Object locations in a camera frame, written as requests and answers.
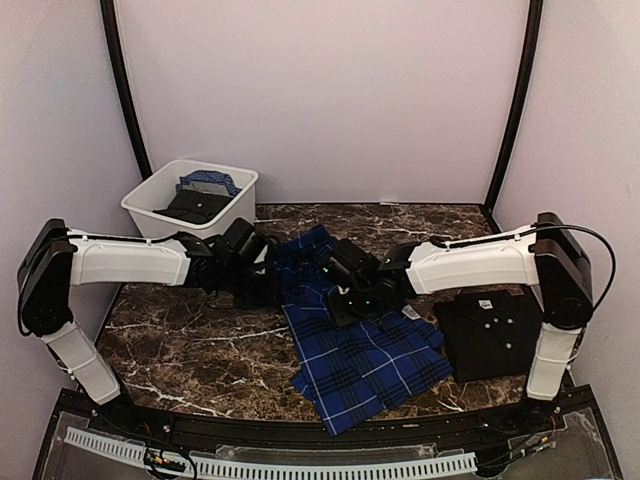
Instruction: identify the black shirt in bin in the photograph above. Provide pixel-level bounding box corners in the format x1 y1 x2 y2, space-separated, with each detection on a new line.
154 190 233 225

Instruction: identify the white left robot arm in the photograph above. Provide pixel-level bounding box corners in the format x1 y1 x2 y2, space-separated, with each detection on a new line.
17 218 277 436

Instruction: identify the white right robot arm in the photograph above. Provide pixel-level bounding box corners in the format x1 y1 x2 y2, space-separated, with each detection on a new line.
321 212 604 434

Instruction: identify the blue patterned shirt in bin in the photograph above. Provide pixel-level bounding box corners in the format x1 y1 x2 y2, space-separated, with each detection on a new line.
175 170 242 197

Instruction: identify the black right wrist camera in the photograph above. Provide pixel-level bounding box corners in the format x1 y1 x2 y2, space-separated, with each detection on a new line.
321 239 379 284

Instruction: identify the black front rail base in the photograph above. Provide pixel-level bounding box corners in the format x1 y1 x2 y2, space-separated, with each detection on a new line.
31 384 623 479

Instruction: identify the folded black shirt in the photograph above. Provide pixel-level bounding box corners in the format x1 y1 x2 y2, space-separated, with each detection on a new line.
433 290 541 383

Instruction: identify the white plastic bin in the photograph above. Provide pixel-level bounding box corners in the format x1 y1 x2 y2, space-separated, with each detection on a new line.
121 159 259 238

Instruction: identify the black vertical frame post right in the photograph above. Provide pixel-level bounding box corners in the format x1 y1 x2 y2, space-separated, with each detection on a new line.
480 0 544 231

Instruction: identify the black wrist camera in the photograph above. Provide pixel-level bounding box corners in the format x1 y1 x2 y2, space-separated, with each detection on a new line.
222 217 267 264
321 239 379 284

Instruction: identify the blue plaid long sleeve shirt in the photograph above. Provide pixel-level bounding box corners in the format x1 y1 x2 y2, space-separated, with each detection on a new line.
274 225 453 436

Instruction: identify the black vertical frame post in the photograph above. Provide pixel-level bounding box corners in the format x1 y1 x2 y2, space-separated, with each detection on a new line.
480 0 544 231
99 0 152 180

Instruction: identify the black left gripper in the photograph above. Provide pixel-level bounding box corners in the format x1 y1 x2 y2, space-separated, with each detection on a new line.
221 260 283 309

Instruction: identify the black vertical frame post left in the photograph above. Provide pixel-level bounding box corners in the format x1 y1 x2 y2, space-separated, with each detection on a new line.
99 0 152 180

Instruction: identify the white slotted cable duct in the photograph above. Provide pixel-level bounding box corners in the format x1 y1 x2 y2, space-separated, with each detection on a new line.
63 427 477 479

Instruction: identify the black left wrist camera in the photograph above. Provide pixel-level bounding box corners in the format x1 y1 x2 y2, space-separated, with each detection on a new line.
222 217 267 264

